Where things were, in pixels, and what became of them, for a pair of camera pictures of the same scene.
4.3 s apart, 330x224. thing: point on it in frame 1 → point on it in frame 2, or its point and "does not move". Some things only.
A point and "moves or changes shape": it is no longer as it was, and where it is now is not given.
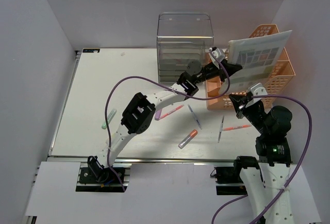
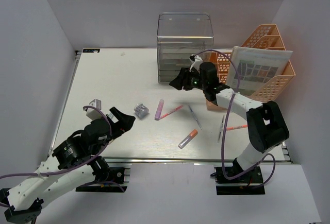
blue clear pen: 198,122 does not move
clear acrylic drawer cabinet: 182,37 does not move
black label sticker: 91,50 does not move
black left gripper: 229,69 → 125,123
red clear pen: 171,112 does not move
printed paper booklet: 258,56 moves or changes shape
